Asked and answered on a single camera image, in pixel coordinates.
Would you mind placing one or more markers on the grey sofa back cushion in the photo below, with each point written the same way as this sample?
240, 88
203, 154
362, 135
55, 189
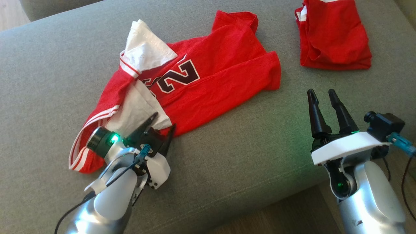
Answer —
55, 8

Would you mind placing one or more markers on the red white-trimmed basketball jersey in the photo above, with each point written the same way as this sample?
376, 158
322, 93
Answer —
227, 65

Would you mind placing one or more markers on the red white-trimmed basketball shorts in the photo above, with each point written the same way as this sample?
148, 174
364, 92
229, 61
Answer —
334, 35

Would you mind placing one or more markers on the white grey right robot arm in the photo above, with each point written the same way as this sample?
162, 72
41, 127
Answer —
367, 198

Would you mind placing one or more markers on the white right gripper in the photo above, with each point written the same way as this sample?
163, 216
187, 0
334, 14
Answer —
347, 146

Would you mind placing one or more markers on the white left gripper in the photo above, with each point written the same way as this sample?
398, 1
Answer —
159, 170

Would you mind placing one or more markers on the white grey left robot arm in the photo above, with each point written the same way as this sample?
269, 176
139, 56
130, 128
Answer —
110, 198

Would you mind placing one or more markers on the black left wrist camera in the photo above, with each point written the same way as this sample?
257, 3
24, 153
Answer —
151, 138

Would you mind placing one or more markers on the grey sofa seat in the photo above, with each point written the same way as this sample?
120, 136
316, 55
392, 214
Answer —
227, 156

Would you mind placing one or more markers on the grey sofa armrest cushion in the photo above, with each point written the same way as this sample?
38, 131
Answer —
408, 8

